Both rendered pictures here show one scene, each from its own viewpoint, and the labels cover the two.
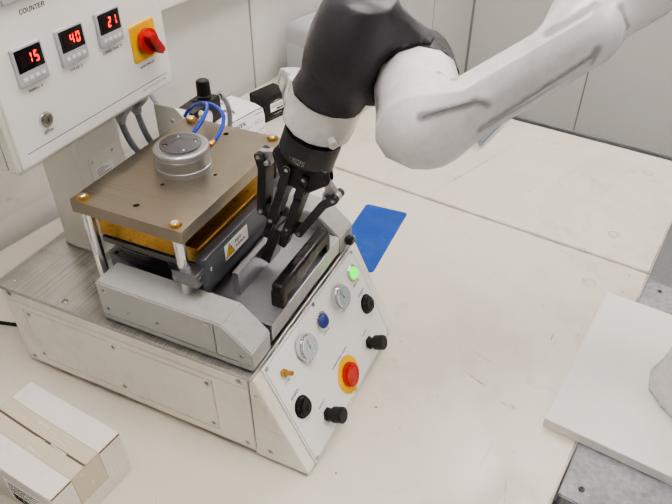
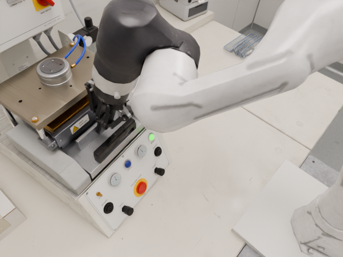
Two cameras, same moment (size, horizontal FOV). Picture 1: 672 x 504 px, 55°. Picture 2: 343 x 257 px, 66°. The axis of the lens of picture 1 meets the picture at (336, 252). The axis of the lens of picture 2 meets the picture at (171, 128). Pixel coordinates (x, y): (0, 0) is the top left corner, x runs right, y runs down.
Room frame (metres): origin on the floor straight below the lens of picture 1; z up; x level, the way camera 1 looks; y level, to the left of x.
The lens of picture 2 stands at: (0.33, -0.13, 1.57)
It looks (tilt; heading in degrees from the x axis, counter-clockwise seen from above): 51 degrees down; 5
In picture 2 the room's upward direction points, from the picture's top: 5 degrees clockwise
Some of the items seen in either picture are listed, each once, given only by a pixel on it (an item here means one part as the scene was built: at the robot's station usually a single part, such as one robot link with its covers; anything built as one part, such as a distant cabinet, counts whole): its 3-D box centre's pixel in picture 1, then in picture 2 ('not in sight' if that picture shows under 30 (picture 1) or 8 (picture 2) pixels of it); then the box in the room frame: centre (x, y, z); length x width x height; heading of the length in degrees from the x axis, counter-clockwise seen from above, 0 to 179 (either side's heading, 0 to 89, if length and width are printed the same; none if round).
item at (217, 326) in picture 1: (182, 314); (48, 157); (0.65, 0.21, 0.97); 0.25 x 0.05 x 0.07; 65
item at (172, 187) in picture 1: (177, 170); (56, 76); (0.84, 0.24, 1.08); 0.31 x 0.24 x 0.13; 155
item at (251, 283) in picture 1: (223, 251); (80, 120); (0.78, 0.17, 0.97); 0.30 x 0.22 x 0.08; 65
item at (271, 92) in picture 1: (269, 102); not in sight; (1.62, 0.18, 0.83); 0.09 x 0.06 x 0.07; 139
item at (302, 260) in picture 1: (301, 265); (116, 139); (0.73, 0.05, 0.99); 0.15 x 0.02 x 0.04; 155
